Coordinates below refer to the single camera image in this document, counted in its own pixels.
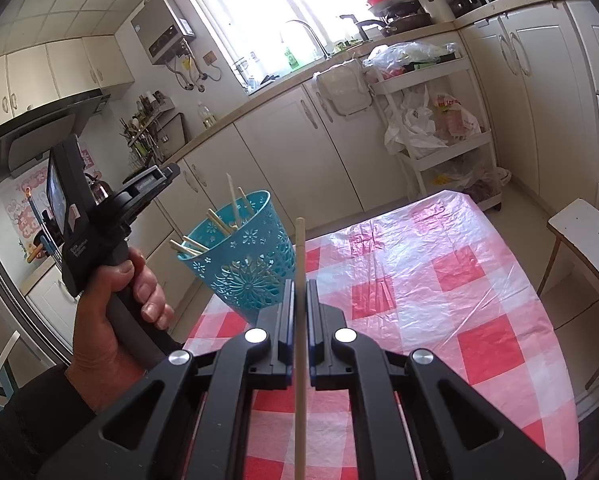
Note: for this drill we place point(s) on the grey range hood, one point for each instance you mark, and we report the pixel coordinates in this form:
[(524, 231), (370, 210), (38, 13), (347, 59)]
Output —
[(39, 130)]

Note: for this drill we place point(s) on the chrome faucet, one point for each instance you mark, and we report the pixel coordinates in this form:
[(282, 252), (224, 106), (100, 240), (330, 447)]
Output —
[(315, 35)]

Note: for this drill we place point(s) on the white rolling cart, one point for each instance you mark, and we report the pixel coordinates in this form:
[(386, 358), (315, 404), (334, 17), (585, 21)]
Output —
[(424, 85)]

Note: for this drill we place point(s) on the cream base kitchen cabinets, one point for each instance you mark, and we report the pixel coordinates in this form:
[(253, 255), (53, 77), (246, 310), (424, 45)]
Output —
[(279, 160)]

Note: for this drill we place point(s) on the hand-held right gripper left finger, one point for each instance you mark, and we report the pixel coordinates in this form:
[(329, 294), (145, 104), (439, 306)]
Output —
[(289, 310)]

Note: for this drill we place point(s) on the kitchen window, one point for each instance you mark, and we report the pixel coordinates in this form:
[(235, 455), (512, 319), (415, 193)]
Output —
[(279, 0)]

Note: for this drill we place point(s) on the cream wall cabinets by hood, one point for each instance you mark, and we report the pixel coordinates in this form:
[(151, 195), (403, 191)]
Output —
[(54, 75)]

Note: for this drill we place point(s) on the person's left forearm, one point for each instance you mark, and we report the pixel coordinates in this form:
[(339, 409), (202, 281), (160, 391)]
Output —
[(34, 410)]

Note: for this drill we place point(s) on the wall spice rack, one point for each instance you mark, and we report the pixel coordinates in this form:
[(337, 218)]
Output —
[(154, 107)]

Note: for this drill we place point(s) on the orange printed plastic bag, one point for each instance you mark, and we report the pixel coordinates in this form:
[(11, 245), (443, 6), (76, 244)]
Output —
[(457, 117)]

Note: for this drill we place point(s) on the person's left hand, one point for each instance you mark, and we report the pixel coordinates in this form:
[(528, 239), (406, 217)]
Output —
[(91, 340)]

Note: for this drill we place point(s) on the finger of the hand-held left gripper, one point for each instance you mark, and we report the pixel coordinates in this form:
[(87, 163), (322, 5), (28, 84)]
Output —
[(152, 180)]

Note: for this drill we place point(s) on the steel kettle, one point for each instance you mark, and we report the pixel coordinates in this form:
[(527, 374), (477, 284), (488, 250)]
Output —
[(101, 190)]

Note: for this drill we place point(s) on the red wall poster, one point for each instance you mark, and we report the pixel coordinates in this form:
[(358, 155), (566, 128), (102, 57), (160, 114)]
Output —
[(26, 210)]

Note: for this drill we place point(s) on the hanging kitchen utensils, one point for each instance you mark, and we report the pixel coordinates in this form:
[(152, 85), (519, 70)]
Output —
[(137, 137)]

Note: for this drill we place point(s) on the wall power socket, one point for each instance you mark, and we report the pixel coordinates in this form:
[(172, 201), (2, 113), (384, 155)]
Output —
[(210, 57)]

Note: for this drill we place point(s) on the white wooden chair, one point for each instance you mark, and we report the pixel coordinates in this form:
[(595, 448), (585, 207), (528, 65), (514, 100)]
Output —
[(579, 225)]

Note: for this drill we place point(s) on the white plastic bag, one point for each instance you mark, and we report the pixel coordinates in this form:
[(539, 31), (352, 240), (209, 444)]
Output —
[(412, 125)]

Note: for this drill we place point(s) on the silver gas water heater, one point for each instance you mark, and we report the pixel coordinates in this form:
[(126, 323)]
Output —
[(162, 27)]

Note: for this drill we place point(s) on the white hanging trash bin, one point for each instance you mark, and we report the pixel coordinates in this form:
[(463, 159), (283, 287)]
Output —
[(344, 87)]

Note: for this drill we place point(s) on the clear plastic bottle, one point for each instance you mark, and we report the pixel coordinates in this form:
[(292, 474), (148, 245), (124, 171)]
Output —
[(207, 117)]

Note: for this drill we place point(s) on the clear plastic grocery bag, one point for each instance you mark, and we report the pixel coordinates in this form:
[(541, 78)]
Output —
[(409, 57)]

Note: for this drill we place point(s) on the red checked tablecloth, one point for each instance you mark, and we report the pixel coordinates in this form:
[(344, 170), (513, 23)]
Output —
[(429, 260)]

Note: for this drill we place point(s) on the green dish soap bottle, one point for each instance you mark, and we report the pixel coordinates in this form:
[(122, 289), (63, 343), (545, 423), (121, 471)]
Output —
[(292, 60)]

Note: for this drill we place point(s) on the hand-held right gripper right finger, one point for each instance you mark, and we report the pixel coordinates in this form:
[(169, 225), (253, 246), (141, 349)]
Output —
[(311, 310)]

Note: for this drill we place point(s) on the grey cutting board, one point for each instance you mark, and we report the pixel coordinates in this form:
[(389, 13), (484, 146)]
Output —
[(172, 132)]

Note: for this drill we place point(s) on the white thermos jug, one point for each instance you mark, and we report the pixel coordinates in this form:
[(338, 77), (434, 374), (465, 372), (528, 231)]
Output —
[(434, 2)]

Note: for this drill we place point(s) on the dark cooking pan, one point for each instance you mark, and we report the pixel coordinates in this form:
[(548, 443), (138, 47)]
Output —
[(407, 22)]

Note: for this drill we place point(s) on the wooden chopstick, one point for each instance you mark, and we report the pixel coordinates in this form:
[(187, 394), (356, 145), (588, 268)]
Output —
[(195, 242), (300, 250), (245, 201), (219, 221), (232, 200), (183, 247)]

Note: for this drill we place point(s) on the teal plastic utensil basket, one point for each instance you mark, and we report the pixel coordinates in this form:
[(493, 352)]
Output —
[(249, 260)]

